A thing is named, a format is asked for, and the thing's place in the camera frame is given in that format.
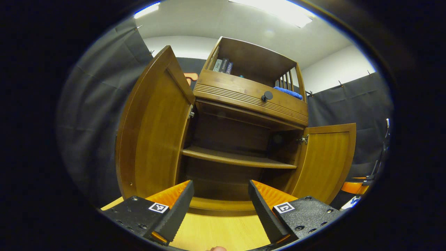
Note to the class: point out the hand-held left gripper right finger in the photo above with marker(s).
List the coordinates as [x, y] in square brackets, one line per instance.
[266, 218]

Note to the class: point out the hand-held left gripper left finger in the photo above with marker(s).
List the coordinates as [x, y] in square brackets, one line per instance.
[177, 216]

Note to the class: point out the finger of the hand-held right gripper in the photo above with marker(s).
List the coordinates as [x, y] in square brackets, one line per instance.
[353, 187]

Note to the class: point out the wooden cabinet door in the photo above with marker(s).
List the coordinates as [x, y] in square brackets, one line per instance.
[324, 164]
[156, 139]

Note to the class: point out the wooden cabinet shelf board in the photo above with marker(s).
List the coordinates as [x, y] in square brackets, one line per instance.
[230, 157]

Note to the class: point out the white side table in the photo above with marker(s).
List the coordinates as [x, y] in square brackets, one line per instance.
[350, 204]

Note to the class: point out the blue folded towel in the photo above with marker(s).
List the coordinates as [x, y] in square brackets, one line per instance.
[289, 92]

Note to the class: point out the black backdrop cloth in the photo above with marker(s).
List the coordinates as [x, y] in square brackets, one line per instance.
[94, 115]

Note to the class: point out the wooden drawer with black knob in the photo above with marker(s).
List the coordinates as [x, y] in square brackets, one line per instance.
[230, 89]

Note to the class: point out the dark blue book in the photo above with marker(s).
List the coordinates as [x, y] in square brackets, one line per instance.
[229, 68]

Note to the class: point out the grey book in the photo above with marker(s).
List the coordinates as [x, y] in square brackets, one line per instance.
[217, 65]

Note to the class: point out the narrow ceiling light strip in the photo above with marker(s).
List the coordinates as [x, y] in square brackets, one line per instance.
[147, 9]

